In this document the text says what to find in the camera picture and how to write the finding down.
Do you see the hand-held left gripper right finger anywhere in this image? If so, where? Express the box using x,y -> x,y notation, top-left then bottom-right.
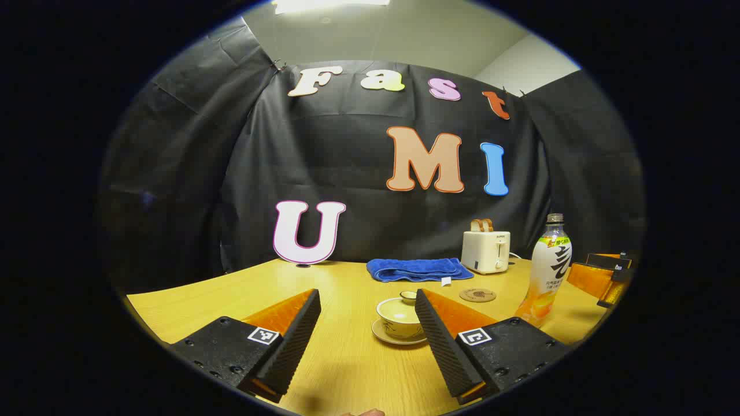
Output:
415,288 -> 573,405

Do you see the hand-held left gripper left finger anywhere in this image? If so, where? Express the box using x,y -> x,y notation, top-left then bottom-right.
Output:
168,288 -> 322,404

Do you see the cream ceramic teacup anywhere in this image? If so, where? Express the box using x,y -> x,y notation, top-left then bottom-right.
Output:
376,300 -> 426,340

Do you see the labelled plastic water bottle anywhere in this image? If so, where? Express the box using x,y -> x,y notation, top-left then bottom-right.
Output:
515,213 -> 573,328

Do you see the cream ceramic saucer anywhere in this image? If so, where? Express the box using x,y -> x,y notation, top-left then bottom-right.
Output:
371,318 -> 428,346

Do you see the blue folded towel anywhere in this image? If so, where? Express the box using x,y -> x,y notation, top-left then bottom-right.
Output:
366,257 -> 475,287

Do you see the cream toaster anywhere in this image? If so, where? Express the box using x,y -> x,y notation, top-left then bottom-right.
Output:
461,230 -> 512,275

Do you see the black backdrop cloth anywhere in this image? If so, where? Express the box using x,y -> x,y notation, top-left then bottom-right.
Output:
97,16 -> 647,292

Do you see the ceiling light panel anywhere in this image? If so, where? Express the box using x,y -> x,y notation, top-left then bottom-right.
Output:
272,0 -> 391,15

